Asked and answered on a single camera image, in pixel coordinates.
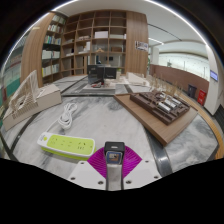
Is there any small white building model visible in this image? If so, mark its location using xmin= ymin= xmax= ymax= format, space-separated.
xmin=125 ymin=71 xmax=148 ymax=87

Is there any black bin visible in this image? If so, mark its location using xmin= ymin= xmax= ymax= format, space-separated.
xmin=187 ymin=83 xmax=198 ymax=99

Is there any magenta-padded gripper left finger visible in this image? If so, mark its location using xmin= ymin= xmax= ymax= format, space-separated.
xmin=66 ymin=148 xmax=108 ymax=191

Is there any black box building model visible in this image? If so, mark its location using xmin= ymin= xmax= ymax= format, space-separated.
xmin=87 ymin=64 xmax=118 ymax=85

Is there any wall poster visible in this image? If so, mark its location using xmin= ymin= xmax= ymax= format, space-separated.
xmin=134 ymin=40 xmax=149 ymax=53

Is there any white coiled power cable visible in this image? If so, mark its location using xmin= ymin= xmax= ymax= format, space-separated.
xmin=46 ymin=102 xmax=78 ymax=134

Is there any green and white power strip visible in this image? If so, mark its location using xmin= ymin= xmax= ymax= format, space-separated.
xmin=36 ymin=131 xmax=97 ymax=162

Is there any blue wall screen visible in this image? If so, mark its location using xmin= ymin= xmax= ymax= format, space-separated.
xmin=209 ymin=69 xmax=220 ymax=83

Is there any small black charger block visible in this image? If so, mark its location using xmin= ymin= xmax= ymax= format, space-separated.
xmin=103 ymin=141 xmax=126 ymax=192

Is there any grey model base plate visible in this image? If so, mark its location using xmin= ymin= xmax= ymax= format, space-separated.
xmin=81 ymin=82 xmax=117 ymax=94

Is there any wooden shelf unit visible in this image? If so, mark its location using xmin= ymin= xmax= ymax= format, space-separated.
xmin=20 ymin=9 xmax=150 ymax=88

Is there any flat wooden board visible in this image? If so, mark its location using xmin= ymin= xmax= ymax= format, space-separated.
xmin=113 ymin=92 xmax=199 ymax=147

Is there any white architectural model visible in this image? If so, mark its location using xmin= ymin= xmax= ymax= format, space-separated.
xmin=2 ymin=69 xmax=63 ymax=132

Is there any dark brown building model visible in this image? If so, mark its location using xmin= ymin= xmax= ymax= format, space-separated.
xmin=129 ymin=90 xmax=191 ymax=126

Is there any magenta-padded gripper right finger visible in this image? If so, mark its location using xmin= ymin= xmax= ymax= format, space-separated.
xmin=123 ymin=148 xmax=164 ymax=191

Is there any red bin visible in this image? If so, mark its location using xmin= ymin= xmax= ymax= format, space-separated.
xmin=197 ymin=89 xmax=208 ymax=107

